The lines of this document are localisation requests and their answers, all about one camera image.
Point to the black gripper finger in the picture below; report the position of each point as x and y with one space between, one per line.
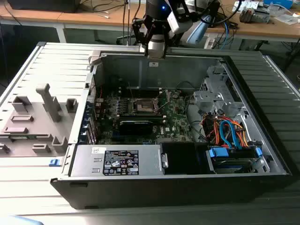
166 39
140 28

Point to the silver CPU plate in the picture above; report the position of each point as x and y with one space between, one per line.
156 55

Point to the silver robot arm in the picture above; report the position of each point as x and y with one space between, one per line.
198 30

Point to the metal locking lever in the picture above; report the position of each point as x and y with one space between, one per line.
165 102
131 90

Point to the CPU socket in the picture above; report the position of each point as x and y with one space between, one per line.
143 106

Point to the white power adapter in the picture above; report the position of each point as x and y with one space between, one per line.
208 42

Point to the black upright box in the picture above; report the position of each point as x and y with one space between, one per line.
215 14

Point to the round coin battery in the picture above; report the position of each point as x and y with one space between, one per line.
176 95

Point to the metal drive cage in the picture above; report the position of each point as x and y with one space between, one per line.
211 98

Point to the green motherboard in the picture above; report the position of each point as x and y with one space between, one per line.
173 117

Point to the dark finned heatsink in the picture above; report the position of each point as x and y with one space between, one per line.
246 15

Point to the wooden desk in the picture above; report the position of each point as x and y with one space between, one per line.
35 16
257 30

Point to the black graphics card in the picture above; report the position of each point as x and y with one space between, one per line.
136 127

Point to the grey metal drive unit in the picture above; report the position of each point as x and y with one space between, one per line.
262 16

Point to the black flat equipment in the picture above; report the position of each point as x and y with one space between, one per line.
42 5

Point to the blue cardboard box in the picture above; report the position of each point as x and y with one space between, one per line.
279 3

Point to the clear plastic bag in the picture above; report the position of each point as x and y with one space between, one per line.
287 19

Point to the hard disk in blue carrier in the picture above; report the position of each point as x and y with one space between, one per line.
219 153

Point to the grey parts rack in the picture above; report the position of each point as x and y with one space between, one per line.
35 112

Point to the grey power supply unit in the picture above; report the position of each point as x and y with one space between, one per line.
82 161

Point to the open black PC case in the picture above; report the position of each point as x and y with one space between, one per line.
164 192

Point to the blue plastic clip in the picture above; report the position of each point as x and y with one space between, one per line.
54 162

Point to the green RAM stick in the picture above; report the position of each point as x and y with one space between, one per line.
21 137

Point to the pale blue rounded object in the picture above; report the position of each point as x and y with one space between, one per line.
14 221

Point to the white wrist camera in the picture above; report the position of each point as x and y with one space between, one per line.
175 23

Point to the black plastic duct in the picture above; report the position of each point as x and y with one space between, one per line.
180 159

